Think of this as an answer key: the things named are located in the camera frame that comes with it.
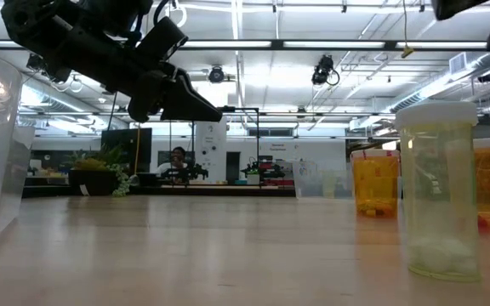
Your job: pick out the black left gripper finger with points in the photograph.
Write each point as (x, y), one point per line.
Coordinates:
(185, 106)
(145, 102)

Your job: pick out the amber bottle red-marked cap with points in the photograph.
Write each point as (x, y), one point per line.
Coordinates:
(374, 183)

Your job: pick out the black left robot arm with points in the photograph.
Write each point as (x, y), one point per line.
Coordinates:
(117, 10)

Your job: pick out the black background robot arm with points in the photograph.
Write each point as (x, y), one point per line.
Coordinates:
(189, 172)
(270, 170)

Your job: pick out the person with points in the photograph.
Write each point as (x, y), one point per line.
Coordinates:
(179, 154)

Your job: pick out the black monitor screen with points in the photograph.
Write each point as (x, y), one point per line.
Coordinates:
(121, 144)

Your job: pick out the potted green succulent plant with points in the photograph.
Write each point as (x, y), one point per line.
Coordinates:
(94, 180)

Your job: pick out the overhead black light bar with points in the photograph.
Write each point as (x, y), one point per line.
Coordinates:
(277, 44)

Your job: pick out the dark long bench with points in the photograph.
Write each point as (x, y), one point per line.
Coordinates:
(270, 192)

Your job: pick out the yellow hanging connector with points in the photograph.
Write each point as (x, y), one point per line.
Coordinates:
(406, 52)

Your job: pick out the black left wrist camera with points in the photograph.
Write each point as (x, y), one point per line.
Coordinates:
(162, 38)

